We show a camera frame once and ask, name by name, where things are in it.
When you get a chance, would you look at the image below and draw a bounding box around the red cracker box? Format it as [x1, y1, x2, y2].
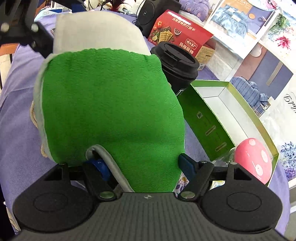
[148, 10, 215, 71]

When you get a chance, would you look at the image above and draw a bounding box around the black lidded coffee cup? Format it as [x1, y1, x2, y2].
[151, 41, 200, 96]

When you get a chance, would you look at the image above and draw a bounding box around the dark blue bedroom poster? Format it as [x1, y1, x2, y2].
[230, 44, 292, 116]

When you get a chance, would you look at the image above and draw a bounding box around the purple floral bedsheet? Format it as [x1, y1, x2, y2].
[0, 9, 291, 235]

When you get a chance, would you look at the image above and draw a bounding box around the blue bedding poster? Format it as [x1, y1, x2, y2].
[204, 0, 280, 59]

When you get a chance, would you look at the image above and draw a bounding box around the purple bedding poster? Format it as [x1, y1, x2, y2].
[179, 0, 221, 22]

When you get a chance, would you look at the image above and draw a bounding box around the glass jar with pink lid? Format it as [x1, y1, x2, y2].
[213, 138, 273, 184]

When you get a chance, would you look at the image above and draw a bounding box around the green open gift box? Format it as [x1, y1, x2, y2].
[176, 79, 280, 186]

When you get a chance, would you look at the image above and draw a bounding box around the green and grey plush cloth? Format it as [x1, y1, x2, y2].
[30, 11, 185, 192]

